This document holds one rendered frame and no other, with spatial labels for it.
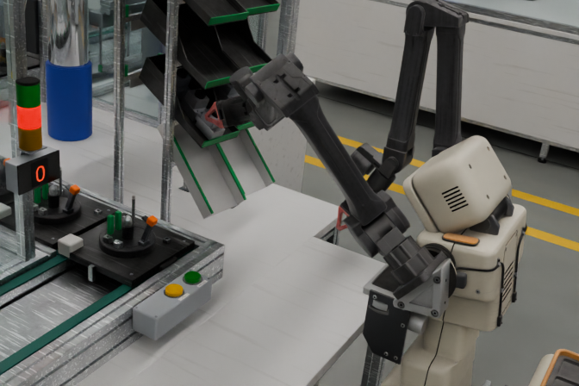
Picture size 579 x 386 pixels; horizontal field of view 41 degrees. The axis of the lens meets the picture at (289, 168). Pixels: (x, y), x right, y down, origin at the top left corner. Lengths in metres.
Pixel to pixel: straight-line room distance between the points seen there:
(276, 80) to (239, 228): 0.97
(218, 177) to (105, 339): 0.62
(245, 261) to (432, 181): 0.72
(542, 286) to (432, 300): 2.52
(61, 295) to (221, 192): 0.53
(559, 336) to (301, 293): 1.90
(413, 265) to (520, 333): 2.16
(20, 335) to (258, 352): 0.52
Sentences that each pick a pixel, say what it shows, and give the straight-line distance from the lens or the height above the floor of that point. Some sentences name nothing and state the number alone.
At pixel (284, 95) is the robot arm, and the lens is 1.37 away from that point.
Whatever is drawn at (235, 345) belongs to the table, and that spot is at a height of 0.86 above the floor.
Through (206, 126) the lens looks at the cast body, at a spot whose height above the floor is 1.24.
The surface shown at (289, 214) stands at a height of 0.86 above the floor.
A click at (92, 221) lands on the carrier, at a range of 2.10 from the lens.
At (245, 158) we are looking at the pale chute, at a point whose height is 1.06.
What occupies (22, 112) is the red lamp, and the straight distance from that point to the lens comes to 1.76.
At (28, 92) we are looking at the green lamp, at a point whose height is 1.40.
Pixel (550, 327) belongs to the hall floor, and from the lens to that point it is 3.76.
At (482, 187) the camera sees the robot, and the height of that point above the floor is 1.33.
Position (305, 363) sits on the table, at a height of 0.86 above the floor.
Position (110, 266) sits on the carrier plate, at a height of 0.97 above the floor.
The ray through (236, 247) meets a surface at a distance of 2.21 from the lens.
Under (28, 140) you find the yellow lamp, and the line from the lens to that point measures 1.78.
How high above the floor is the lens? 1.98
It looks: 24 degrees down
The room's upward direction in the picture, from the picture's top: 6 degrees clockwise
